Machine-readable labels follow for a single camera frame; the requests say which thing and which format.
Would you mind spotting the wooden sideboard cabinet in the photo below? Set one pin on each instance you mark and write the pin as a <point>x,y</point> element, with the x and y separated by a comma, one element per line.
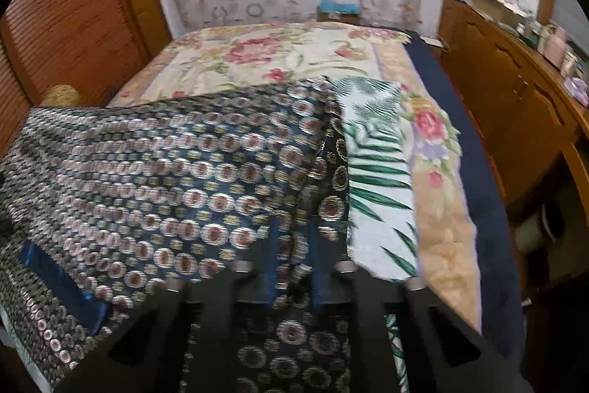
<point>517,102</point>

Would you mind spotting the floral bed quilt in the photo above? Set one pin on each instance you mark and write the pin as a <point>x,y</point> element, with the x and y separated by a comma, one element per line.
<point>229,58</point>

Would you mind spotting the navy patterned silk shirt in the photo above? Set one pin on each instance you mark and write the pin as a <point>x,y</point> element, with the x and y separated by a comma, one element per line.
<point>101,207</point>

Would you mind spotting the palm leaf print towel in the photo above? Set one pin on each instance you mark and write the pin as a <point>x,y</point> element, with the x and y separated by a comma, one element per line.
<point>382,238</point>

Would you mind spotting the cardboard box on cabinet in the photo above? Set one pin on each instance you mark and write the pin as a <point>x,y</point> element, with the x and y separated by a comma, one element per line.
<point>500,11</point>

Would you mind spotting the pink thermos jug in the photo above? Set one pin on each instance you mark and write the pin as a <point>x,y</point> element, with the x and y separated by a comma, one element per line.
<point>555,45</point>

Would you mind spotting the cardboard box with blue cloth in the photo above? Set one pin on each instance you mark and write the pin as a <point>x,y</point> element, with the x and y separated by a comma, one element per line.
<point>334,11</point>

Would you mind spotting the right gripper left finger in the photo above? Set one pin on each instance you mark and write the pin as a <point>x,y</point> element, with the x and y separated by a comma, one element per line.
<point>180,340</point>

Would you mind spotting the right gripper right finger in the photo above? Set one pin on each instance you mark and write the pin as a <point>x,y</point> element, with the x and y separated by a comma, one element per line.
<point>441,352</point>

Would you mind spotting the gold brocade pillow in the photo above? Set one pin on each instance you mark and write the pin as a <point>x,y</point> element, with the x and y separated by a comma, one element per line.
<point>62,96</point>

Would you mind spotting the brown louvered wardrobe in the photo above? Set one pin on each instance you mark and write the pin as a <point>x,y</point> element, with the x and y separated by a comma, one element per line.
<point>92,46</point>

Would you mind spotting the navy blue bed sheet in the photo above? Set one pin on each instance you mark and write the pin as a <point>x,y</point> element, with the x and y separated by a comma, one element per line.
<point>503,322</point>

